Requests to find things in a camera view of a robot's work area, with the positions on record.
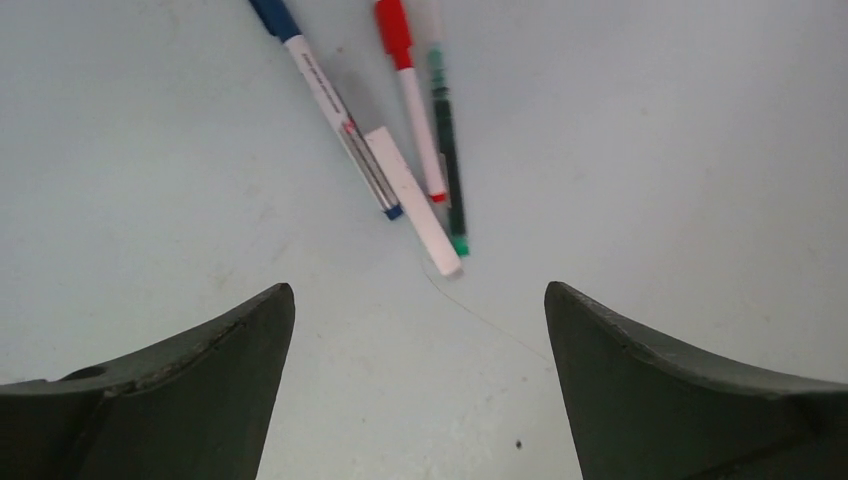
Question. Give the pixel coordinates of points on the dark green marker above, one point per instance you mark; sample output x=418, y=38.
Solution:
x=442, y=109

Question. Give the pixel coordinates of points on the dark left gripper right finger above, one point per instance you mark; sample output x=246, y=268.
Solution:
x=644, y=405

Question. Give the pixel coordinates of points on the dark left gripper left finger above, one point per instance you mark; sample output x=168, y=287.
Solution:
x=196, y=405

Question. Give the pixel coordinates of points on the red cap marker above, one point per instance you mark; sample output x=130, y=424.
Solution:
x=395, y=34

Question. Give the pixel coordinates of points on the grey cap white marker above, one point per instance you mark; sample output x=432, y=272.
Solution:
x=414, y=202

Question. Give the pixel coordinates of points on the dark blue cap marker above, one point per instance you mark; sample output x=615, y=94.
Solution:
x=280, y=24

